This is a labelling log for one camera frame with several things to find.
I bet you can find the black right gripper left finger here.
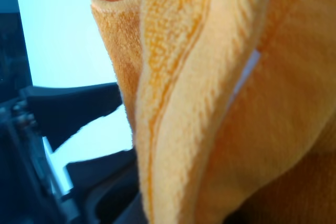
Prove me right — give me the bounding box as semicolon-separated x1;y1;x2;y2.
26;82;122;151

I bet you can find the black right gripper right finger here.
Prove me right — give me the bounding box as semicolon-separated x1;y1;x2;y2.
63;149;147;223

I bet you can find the orange microfiber towel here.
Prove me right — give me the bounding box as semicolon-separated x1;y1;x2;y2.
91;0;335;223

